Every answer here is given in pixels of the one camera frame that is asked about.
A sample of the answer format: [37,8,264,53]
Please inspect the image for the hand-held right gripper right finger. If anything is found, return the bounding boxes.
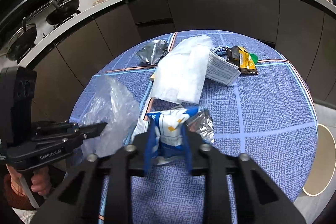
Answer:
[182,122,306,224]

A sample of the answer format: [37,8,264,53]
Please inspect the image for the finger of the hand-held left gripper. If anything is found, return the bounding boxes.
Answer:
[30,122,109,144]
[31,121,79,132]

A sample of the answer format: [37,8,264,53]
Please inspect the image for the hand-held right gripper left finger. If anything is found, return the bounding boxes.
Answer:
[30,120,159,224]

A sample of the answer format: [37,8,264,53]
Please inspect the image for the clear plastic bag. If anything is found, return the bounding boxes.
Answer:
[69,74,141,159]

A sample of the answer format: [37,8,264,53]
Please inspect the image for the blue white snack wrapper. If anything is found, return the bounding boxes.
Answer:
[131,106,215,166]

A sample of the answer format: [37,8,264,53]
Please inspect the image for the white paper towel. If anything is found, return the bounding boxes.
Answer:
[150,34,214,105]

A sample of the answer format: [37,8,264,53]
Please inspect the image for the white printed leaflet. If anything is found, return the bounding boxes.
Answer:
[206,50,242,86]

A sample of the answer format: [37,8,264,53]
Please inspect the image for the silver foil wrapper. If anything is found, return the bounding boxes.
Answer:
[136,39,168,66]

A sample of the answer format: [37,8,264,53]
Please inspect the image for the black yellow snack wrapper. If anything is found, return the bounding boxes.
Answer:
[226,46,259,75]

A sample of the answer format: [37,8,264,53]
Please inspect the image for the white round trash bin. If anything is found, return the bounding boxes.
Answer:
[301,123,336,197]

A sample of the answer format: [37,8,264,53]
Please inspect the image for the person's left forearm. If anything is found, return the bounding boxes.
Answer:
[3,170,37,211]

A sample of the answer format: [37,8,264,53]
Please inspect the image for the person's left hand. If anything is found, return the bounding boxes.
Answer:
[10,168,53,197]

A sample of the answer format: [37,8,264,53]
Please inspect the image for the pan with glass lid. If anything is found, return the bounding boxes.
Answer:
[6,17,38,61]

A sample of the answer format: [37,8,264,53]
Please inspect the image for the blue checked tablecloth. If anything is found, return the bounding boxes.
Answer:
[67,29,318,224]

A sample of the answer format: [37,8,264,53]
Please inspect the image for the white cloth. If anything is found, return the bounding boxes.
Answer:
[13,207,36,224]

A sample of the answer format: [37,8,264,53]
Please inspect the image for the blue candy wrapper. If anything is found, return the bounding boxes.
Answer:
[211,46,231,56]

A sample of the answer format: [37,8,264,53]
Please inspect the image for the dark kitchen cabinets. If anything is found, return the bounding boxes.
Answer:
[18,0,336,135]

